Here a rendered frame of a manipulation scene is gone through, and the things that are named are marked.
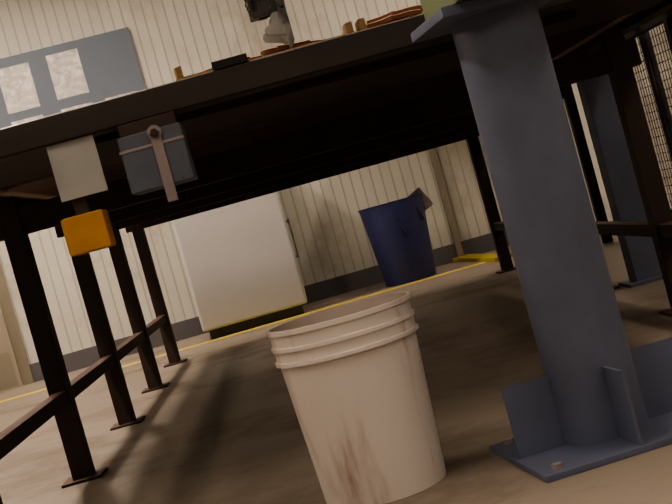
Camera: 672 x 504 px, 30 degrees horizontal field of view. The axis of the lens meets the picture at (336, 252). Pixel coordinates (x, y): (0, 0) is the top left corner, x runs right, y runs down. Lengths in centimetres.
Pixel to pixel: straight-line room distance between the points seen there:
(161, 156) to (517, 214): 74
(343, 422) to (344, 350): 14
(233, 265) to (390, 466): 529
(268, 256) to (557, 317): 536
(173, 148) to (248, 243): 506
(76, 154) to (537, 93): 96
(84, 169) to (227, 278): 503
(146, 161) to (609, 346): 100
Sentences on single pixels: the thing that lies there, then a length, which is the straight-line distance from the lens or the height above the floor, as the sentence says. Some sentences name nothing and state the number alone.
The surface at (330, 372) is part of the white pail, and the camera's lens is 240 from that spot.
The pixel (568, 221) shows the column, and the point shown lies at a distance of 239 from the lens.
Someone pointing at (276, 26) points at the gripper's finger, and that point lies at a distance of 284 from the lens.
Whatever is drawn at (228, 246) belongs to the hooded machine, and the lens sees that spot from 766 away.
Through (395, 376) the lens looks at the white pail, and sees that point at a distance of 242.
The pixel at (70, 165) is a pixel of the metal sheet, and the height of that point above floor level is 80.
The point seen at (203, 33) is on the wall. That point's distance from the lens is 857.
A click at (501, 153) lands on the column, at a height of 59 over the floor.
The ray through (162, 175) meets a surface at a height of 73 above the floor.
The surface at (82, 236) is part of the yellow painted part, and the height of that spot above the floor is 65.
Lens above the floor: 57
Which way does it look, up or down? 2 degrees down
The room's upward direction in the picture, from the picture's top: 15 degrees counter-clockwise
